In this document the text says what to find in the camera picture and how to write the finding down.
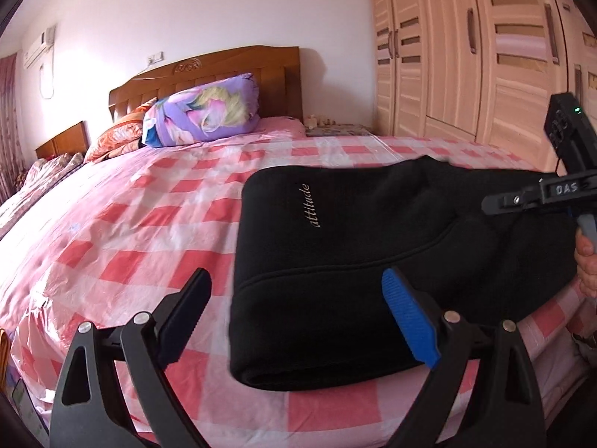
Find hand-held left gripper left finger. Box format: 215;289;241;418
49;268;212;448

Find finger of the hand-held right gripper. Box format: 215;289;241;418
482;181;544;214

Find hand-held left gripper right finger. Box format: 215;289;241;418
381;267;546;448

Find black pants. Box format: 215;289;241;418
229;155;581;392

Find person's right hand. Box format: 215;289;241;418
573;231;597;300

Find bed with pink checked sheet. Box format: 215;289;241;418
0;116;597;448

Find light wooden wardrobe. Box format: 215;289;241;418
368;0;597;173

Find bedside table with floral cover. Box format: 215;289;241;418
305;122;375;138

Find orange floral pillow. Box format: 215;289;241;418
84;97;158;163

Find yellow brown object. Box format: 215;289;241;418
0;330;11;390

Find floral pink blanket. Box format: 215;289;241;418
0;153;87;239

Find purple floral folded quilt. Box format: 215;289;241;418
142;73;260;147

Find small items on bedside table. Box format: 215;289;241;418
305;114;340;130

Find small wooden headboard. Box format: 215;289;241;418
36;120;90;159

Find carved wooden headboard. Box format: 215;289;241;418
108;46;301;124

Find pink patterned curtain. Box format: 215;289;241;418
0;51;25;193

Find white air conditioner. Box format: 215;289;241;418
23;25;57;68

